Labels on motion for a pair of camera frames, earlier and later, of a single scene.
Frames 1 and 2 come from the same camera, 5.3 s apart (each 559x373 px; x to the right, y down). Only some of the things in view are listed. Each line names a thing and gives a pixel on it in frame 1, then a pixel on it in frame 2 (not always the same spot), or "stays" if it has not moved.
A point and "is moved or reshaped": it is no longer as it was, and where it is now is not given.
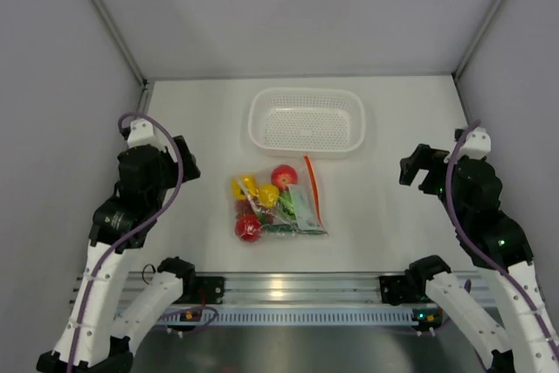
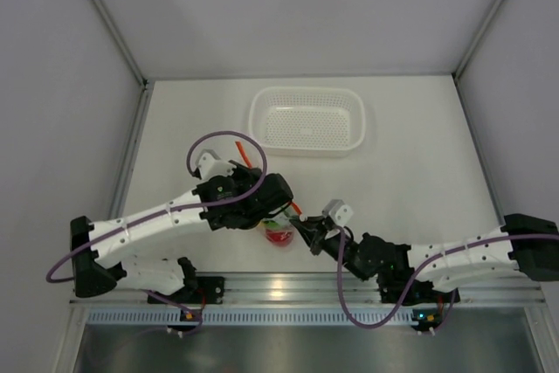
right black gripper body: (432, 160) to (320, 242)
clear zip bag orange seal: (290, 204) is moved or reshaped
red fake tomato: (248, 227) to (279, 238)
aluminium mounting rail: (272, 289) stays
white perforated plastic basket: (303, 121) stays
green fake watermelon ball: (286, 203) is moved or reshaped
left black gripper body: (170, 169) to (241, 176)
